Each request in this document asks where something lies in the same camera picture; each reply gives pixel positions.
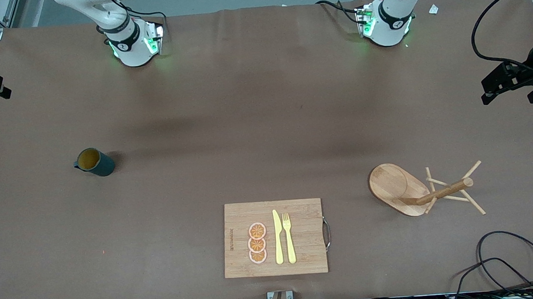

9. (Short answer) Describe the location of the grey base connector box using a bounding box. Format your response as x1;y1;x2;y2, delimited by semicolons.
143;19;167;56

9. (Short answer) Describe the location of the orange slice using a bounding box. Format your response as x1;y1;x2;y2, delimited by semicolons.
247;221;268;241

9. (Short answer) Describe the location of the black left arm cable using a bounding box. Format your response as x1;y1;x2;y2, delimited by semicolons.
468;0;533;79

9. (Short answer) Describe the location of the yellow plastic knife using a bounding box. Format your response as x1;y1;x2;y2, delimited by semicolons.
272;209;285;265

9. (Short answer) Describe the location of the yellow plastic fork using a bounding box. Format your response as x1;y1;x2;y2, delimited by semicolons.
282;212;298;265

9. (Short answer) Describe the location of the bamboo cutting board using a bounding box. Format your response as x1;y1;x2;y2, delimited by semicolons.
219;197;334;280

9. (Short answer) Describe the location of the wooden cup rack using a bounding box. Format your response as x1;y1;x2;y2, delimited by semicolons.
367;157;486;223

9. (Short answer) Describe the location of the teal cup with yellow inside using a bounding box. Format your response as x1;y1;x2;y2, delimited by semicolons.
72;146;117;179

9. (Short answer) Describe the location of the black base cable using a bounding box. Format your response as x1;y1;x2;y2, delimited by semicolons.
106;0;168;35
316;0;362;27

